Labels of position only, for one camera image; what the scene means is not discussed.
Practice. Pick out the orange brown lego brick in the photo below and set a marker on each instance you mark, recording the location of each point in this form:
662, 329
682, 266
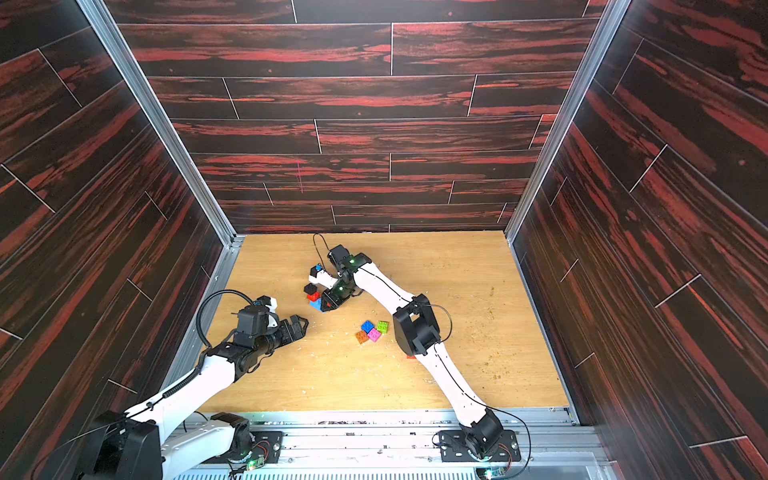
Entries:
361, 336

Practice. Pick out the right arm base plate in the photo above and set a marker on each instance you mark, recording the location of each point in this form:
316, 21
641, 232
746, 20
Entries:
453, 448

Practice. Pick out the aluminium front rail frame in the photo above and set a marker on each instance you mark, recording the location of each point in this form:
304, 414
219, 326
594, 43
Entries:
398, 445

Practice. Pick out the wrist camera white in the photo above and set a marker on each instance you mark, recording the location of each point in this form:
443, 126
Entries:
268, 302
319, 276

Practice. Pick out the light blue long lego brick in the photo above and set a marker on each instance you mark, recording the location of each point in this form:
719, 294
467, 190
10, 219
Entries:
315, 304

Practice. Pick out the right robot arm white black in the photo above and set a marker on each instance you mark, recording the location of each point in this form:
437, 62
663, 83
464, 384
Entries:
417, 334

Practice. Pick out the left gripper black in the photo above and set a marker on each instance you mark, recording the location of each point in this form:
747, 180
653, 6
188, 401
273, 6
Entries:
289, 336

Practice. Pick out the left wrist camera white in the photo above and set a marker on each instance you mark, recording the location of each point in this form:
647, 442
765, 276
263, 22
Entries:
268, 302

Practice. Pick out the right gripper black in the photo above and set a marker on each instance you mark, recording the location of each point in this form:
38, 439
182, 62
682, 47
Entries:
334, 294

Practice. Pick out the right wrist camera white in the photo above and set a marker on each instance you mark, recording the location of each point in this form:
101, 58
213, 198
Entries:
319, 276

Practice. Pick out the pink square lego brick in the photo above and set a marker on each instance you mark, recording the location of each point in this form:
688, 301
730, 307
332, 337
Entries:
374, 335

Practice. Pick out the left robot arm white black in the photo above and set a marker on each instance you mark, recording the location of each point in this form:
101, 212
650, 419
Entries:
142, 442

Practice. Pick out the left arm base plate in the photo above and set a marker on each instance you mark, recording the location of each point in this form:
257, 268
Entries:
264, 447

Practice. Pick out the blue square lego brick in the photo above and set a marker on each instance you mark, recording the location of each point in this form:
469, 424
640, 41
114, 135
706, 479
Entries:
367, 327

